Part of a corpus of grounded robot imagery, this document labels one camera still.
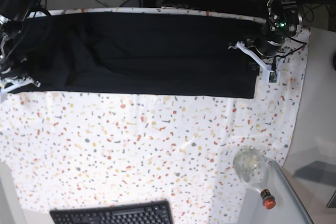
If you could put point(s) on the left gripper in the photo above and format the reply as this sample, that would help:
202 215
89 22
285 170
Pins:
264 46

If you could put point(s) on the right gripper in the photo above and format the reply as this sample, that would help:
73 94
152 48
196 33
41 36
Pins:
15 71

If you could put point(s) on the dark navy t-shirt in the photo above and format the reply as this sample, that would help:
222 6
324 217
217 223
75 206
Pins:
142 54

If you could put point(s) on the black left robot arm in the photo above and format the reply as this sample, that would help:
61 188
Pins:
281 20

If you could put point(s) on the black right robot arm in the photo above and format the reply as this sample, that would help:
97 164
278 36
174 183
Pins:
15 27

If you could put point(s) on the speckled white tablecloth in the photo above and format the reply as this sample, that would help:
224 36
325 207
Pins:
62 150

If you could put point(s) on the clear glass bottle red cap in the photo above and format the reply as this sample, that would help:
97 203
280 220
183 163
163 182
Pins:
251 168

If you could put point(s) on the black keyboard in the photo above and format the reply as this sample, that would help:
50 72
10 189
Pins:
152 212

